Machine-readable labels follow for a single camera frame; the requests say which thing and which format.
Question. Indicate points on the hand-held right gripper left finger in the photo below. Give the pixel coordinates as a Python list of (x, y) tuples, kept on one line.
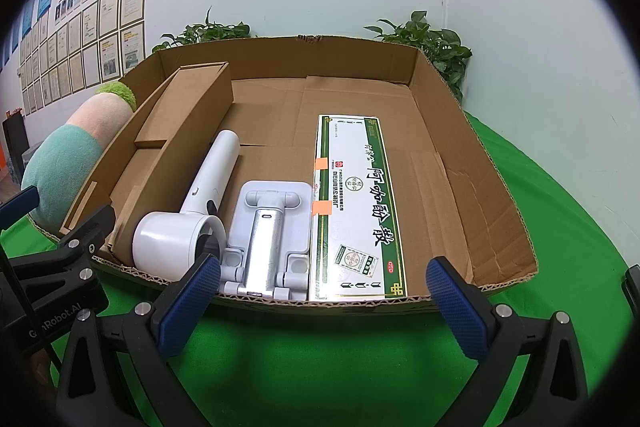
[(192, 302)]

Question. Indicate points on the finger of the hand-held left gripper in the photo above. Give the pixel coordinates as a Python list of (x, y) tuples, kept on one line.
[(85, 234), (17, 204)]

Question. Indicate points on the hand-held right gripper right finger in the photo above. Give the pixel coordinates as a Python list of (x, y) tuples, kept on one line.
[(455, 307)]

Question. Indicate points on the white hair dryer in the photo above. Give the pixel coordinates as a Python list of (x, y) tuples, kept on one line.
[(165, 242)]

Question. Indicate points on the white folding phone stand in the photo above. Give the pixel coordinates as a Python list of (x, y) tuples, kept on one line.
[(265, 227)]

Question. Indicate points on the white green medicine box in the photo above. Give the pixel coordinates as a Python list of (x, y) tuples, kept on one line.
[(360, 207)]

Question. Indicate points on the cardboard box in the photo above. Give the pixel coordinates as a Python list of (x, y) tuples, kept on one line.
[(280, 107)]

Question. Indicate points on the black cabinet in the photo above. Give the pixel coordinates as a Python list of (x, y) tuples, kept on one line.
[(15, 142)]

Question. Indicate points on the pastel striped plush pillow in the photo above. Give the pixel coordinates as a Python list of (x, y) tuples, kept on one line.
[(65, 157)]

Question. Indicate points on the green tablecloth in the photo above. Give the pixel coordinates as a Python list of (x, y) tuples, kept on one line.
[(325, 367)]

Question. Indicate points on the black table clip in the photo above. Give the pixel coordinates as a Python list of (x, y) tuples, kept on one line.
[(631, 284)]

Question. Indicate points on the row of framed certificates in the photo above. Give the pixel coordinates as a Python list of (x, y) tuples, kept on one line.
[(100, 37)]

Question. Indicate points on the bushy green potted plant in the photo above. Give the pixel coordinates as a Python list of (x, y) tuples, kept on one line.
[(210, 32)]

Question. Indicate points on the small green potted plant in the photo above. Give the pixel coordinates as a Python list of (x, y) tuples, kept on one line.
[(435, 47)]

